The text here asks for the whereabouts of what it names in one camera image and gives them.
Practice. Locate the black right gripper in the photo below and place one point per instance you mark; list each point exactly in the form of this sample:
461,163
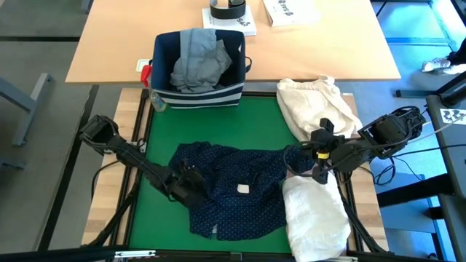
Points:
325,145

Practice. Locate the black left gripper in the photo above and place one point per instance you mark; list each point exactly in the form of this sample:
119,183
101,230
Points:
185,183

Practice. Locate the navy dotted shirt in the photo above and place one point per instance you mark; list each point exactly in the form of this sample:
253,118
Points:
236,203

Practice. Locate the white button shirt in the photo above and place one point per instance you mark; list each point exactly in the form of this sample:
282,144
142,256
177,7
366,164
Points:
315,218

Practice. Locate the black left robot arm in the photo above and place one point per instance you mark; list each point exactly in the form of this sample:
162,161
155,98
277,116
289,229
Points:
131,156

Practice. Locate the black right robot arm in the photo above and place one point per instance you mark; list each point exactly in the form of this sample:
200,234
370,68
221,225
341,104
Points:
386,138

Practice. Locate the navy white striped laundry basket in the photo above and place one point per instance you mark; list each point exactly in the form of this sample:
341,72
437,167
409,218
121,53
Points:
204,99

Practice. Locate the cream shirt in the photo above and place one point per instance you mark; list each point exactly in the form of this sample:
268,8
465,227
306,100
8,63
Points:
313,105

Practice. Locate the green table mat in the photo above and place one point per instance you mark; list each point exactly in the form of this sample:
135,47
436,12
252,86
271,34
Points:
218,123

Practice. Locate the clear plastic bottle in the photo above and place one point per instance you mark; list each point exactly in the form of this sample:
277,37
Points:
159,103

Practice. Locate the light wooden desk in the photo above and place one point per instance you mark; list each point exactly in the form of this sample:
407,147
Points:
309,54

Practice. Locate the grey side table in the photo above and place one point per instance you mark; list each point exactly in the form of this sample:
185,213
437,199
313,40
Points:
451,163

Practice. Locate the grey crumpled garment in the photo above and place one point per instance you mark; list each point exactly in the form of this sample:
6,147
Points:
200,62

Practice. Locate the black white marker sticker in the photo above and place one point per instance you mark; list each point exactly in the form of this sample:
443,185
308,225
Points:
453,116

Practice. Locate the small white card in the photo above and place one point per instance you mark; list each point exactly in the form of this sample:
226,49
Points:
142,65

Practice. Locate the black desk leg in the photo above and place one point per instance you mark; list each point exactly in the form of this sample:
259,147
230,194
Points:
451,94

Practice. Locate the person's white shoe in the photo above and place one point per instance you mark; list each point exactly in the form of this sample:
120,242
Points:
435,64
457,69

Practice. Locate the white book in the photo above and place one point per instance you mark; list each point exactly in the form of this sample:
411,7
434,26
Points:
291,12

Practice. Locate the white paper under tape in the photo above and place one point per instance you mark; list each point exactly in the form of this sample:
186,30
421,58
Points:
240,26

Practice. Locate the person's leg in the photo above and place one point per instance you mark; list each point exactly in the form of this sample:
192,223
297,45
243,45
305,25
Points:
459,56

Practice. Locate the black curved headband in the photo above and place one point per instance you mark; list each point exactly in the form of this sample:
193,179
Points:
227,12

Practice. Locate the black metal table frame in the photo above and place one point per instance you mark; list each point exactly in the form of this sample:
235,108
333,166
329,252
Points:
73,255

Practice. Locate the grey metal bench frame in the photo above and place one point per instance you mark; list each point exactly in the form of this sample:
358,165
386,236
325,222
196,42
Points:
25,102

